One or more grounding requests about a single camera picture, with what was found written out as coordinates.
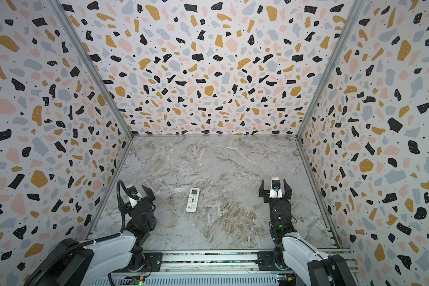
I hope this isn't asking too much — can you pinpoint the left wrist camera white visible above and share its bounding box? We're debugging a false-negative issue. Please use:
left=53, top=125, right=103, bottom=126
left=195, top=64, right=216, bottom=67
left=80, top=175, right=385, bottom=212
left=128, top=189, right=142, bottom=208

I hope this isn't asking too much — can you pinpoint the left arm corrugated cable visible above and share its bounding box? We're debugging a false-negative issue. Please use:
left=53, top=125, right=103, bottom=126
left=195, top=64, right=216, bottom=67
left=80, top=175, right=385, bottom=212
left=23, top=179, right=135, bottom=286

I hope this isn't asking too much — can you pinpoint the white remote control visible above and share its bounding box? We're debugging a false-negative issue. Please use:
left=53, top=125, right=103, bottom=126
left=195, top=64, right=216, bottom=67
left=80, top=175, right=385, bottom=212
left=186, top=188, right=200, bottom=213

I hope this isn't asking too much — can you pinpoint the electronics board with wires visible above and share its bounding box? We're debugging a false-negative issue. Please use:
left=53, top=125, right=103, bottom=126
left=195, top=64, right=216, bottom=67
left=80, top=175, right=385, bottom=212
left=123, top=275, right=149, bottom=286

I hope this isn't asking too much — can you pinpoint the right electronics board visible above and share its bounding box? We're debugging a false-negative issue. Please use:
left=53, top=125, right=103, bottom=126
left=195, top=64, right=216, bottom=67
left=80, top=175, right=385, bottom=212
left=276, top=274, right=297, bottom=286

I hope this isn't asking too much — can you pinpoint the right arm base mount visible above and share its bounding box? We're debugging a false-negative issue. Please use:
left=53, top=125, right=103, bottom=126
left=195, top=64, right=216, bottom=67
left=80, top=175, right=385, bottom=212
left=255, top=251, right=308, bottom=274

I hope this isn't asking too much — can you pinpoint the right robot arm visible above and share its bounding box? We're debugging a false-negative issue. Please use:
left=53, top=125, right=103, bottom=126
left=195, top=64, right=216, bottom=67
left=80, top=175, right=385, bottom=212
left=257, top=177, right=356, bottom=286

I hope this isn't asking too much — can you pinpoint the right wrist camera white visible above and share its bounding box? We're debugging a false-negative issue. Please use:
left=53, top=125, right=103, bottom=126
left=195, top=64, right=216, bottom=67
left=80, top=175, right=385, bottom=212
left=269, top=177, right=283, bottom=199

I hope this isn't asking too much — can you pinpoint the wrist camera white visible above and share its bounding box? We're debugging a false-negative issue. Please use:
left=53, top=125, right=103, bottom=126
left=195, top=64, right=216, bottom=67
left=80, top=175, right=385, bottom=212
left=269, top=177, right=283, bottom=199
left=128, top=189, right=142, bottom=208

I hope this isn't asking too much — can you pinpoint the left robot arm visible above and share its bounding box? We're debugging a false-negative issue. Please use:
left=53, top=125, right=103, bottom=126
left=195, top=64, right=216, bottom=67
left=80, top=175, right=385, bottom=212
left=25, top=181, right=163, bottom=286

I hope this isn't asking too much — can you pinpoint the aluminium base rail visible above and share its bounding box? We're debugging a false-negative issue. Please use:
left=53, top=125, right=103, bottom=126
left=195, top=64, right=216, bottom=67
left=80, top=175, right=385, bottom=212
left=69, top=249, right=362, bottom=286

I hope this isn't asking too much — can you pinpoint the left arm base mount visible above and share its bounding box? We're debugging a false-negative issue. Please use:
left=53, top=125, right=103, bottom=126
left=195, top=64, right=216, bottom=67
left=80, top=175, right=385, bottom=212
left=114, top=252, right=163, bottom=275

